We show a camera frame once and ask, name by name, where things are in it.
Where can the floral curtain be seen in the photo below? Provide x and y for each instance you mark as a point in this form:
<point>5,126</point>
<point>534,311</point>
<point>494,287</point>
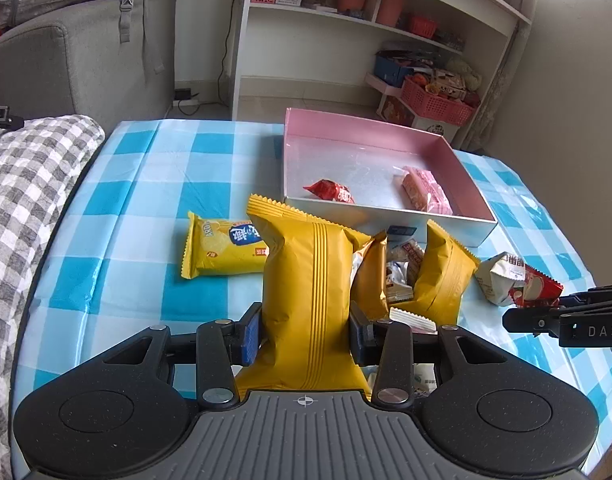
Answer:
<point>496,100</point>

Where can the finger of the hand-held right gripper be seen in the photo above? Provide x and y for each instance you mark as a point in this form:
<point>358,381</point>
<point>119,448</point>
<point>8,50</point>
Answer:
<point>596,297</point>
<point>531,320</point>

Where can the small red basket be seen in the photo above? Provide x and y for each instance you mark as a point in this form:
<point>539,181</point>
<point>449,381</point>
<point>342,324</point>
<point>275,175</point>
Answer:
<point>422,27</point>

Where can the yellow ribbed snack bag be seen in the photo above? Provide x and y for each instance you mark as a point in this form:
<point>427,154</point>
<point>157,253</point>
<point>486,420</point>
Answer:
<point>306,285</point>

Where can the grey sofa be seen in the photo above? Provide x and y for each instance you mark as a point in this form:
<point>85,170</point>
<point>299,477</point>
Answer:
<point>85,60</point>

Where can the white printed snack packet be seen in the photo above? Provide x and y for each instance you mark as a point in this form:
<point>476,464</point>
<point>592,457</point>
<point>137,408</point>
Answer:
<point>496,277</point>

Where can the power strip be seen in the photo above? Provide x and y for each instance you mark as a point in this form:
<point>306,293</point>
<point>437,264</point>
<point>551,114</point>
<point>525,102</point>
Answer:
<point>184,95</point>

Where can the pink silver box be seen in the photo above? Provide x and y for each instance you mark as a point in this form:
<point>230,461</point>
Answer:
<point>366,160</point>

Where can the grey checked cloth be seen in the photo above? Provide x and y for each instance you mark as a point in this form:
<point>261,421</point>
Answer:
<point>25,200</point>

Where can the pink snack packet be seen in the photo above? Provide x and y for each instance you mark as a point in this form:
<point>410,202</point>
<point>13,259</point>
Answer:
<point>426,190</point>

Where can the yellow chips packet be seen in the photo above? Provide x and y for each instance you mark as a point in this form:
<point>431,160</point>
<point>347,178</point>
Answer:
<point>220,250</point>

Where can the red white snack packet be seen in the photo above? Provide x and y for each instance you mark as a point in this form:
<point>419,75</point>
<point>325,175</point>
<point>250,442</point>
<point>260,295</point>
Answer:
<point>536,285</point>

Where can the pink plastic crate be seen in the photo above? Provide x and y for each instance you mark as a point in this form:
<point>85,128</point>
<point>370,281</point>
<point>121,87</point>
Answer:
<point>436,105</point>

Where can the blue box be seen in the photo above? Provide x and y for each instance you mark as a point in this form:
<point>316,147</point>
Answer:
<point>388,70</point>

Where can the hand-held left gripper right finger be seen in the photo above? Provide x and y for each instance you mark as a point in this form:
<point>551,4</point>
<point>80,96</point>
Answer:
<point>358,342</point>

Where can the white shelf unit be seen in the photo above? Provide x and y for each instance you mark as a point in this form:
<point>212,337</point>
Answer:
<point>241,35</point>

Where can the blue checked tablecloth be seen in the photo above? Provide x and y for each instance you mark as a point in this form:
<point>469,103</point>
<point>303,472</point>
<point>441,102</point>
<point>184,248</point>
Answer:
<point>150,180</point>

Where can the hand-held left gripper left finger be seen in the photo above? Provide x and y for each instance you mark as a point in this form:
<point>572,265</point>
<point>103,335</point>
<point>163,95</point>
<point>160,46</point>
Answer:
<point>250,340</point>

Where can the brown biscuit clear packet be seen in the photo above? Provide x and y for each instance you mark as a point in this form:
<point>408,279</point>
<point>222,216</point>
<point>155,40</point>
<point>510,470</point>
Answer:
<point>401,272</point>

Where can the white printed flat packet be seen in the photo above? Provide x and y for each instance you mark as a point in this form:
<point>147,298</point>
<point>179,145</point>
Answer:
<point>426,382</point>

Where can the black device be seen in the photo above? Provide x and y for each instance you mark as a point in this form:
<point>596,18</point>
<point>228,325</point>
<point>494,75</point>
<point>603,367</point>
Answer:
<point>0,116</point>

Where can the white crimped snack packet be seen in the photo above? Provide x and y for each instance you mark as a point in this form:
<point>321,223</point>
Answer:
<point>411,319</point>

